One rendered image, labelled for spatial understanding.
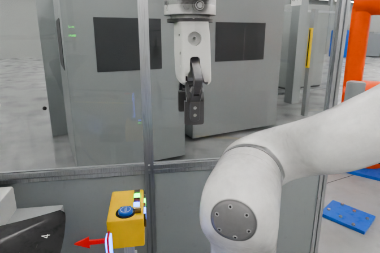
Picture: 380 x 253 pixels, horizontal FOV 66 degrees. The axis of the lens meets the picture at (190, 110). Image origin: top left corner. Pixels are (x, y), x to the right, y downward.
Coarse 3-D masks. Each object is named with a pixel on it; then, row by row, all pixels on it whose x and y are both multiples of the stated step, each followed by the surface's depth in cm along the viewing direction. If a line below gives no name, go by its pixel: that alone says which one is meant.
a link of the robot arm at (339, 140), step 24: (360, 96) 42; (312, 120) 45; (336, 120) 41; (360, 120) 39; (240, 144) 53; (264, 144) 52; (288, 144) 49; (312, 144) 43; (336, 144) 40; (360, 144) 39; (288, 168) 51; (312, 168) 46; (336, 168) 42; (360, 168) 42
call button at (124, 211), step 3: (120, 207) 83; (123, 207) 83; (126, 207) 83; (129, 207) 83; (120, 210) 82; (123, 210) 82; (126, 210) 82; (129, 210) 82; (132, 210) 82; (120, 213) 80; (123, 213) 80; (126, 213) 80; (129, 213) 81; (123, 216) 80
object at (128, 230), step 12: (120, 192) 93; (132, 192) 93; (120, 204) 86; (132, 204) 86; (108, 216) 81; (120, 216) 80; (132, 216) 80; (108, 228) 79; (120, 228) 79; (132, 228) 80; (144, 228) 85; (120, 240) 80; (132, 240) 81; (144, 240) 82
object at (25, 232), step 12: (48, 216) 61; (60, 216) 61; (0, 228) 58; (12, 228) 58; (24, 228) 58; (36, 228) 58; (48, 228) 58; (60, 228) 59; (0, 240) 55; (12, 240) 55; (24, 240) 56; (36, 240) 56; (60, 240) 56; (0, 252) 53; (12, 252) 53; (24, 252) 53; (36, 252) 54; (48, 252) 54; (60, 252) 55
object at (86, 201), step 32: (32, 192) 124; (64, 192) 126; (96, 192) 128; (160, 192) 133; (192, 192) 135; (288, 192) 144; (96, 224) 132; (160, 224) 137; (192, 224) 140; (288, 224) 149
